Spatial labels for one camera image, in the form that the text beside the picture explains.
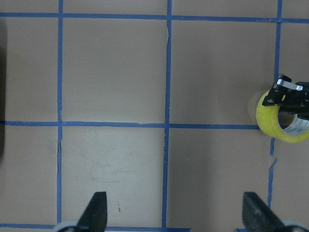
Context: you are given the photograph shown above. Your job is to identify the yellow tape roll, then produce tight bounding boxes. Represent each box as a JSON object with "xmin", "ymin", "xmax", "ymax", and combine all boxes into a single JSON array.
[{"xmin": 255, "ymin": 91, "xmax": 309, "ymax": 143}]

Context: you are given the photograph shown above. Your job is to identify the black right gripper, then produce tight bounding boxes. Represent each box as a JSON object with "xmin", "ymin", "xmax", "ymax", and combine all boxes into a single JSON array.
[{"xmin": 262, "ymin": 74, "xmax": 309, "ymax": 120}]

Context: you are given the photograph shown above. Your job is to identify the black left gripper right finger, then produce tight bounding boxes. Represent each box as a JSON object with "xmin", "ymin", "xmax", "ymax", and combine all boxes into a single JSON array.
[{"xmin": 242, "ymin": 192, "xmax": 285, "ymax": 232}]

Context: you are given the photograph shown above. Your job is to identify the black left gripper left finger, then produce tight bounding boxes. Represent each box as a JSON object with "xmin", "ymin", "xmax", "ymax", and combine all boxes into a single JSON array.
[{"xmin": 76, "ymin": 192, "xmax": 107, "ymax": 232}]

